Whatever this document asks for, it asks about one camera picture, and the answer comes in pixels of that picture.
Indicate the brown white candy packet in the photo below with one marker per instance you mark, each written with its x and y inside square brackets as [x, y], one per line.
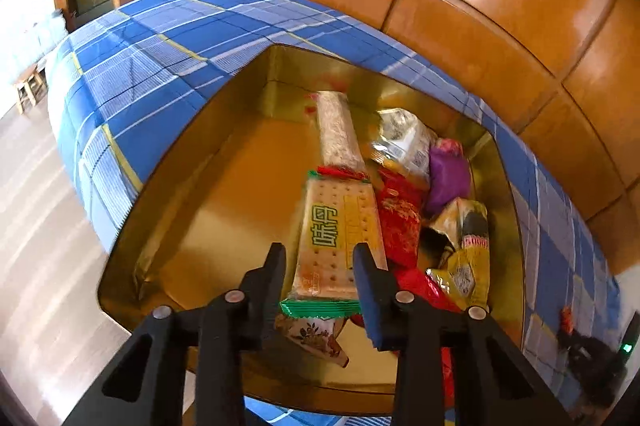
[310, 336]

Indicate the large red snack packet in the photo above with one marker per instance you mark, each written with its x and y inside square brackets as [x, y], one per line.
[420, 283]

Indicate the wooden stool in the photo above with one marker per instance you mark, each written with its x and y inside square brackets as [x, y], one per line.
[30, 88]

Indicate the small red gold-print packet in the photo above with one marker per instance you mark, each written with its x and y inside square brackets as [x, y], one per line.
[400, 216]

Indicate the wooden wardrobe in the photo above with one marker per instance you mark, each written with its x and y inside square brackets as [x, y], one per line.
[450, 5]

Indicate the golden metal tray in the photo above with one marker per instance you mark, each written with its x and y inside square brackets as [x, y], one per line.
[225, 206]

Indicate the slim red snack packet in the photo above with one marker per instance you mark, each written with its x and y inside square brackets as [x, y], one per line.
[566, 318]

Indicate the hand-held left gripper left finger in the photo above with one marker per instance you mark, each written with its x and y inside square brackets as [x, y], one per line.
[272, 286]

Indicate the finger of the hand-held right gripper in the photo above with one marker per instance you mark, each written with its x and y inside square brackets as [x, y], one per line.
[570, 340]

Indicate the pink red patterned candy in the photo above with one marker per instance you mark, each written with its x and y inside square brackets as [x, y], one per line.
[450, 146]

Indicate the blue plaid bed sheet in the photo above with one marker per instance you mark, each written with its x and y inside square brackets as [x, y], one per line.
[150, 80]

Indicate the gold black snack packet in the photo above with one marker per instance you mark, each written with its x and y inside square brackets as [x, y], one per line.
[462, 266]

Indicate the purple snack packet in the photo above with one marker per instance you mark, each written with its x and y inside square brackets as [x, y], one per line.
[450, 178]

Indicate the beige rice bar packet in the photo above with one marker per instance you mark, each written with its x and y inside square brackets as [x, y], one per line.
[337, 130]

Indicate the white clear snack packet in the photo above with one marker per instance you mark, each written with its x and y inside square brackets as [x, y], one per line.
[405, 140]

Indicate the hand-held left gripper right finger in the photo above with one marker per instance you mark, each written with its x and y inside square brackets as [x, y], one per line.
[370, 301]

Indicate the yellow cracker packet green ends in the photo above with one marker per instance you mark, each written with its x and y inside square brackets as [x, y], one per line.
[330, 231]

